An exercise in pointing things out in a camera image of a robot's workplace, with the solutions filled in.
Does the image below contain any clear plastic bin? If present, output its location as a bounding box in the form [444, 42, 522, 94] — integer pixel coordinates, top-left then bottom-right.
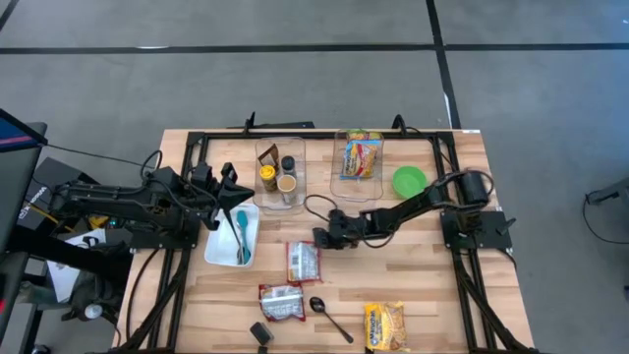
[328, 128, 384, 203]
[254, 136, 308, 211]

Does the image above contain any dark computer monitor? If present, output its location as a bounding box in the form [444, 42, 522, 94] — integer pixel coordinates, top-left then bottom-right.
[0, 107, 49, 257]

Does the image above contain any black clamp bracket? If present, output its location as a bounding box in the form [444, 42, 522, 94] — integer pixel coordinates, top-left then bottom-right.
[391, 114, 419, 137]
[228, 111, 315, 132]

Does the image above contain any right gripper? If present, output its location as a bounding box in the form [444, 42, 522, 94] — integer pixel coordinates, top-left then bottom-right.
[313, 208, 369, 251]

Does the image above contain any black metal rig frame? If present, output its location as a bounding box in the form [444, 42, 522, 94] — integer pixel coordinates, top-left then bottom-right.
[115, 128, 540, 354]

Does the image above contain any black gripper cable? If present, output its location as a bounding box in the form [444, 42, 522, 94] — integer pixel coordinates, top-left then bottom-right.
[140, 149, 163, 181]
[304, 194, 340, 223]

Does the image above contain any teal plastic spoon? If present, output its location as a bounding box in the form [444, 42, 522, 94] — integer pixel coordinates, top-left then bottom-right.
[235, 209, 253, 266]

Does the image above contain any yellow ramen noodle packet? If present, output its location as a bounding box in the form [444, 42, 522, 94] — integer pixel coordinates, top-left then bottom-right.
[363, 301, 409, 353]

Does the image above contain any white rectangular tray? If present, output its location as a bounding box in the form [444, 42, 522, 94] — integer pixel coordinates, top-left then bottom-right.
[203, 202, 260, 269]

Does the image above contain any green plastic bowl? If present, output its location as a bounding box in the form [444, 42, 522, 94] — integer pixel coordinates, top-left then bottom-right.
[391, 165, 428, 201]

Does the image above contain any blue beef ramen packet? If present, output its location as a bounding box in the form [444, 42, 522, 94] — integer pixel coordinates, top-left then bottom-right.
[340, 138, 383, 181]

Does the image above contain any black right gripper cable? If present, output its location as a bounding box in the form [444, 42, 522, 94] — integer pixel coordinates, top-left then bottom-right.
[304, 194, 340, 223]

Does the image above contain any red ramen noodle packet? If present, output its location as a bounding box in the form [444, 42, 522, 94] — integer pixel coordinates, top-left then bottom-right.
[286, 240, 323, 284]
[257, 283, 307, 324]

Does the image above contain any brown snack pouch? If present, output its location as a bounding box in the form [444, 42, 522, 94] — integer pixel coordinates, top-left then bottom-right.
[257, 143, 281, 173]

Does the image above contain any thin black floor cable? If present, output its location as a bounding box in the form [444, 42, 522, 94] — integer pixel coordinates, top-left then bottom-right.
[46, 144, 148, 171]

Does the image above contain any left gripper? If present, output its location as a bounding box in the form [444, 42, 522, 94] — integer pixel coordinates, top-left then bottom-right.
[186, 160, 256, 231]

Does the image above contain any black box white lettering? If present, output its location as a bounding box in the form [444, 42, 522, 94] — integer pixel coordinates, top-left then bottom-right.
[17, 156, 94, 232]

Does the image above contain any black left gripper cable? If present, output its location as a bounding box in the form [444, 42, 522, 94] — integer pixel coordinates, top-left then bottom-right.
[140, 149, 163, 181]

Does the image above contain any small black table camera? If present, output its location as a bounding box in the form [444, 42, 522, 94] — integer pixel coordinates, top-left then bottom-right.
[249, 322, 274, 347]

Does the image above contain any yellow cable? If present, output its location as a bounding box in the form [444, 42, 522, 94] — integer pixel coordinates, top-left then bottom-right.
[36, 204, 107, 232]

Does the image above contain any yellow lid jar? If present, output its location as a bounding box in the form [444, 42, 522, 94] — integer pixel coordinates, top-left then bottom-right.
[258, 164, 279, 193]

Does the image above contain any white paper sheet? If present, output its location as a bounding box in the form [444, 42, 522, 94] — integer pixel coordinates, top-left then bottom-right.
[46, 228, 107, 304]

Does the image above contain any lime chili shrimp ramen packet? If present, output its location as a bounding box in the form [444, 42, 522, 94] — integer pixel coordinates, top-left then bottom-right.
[346, 128, 383, 144]

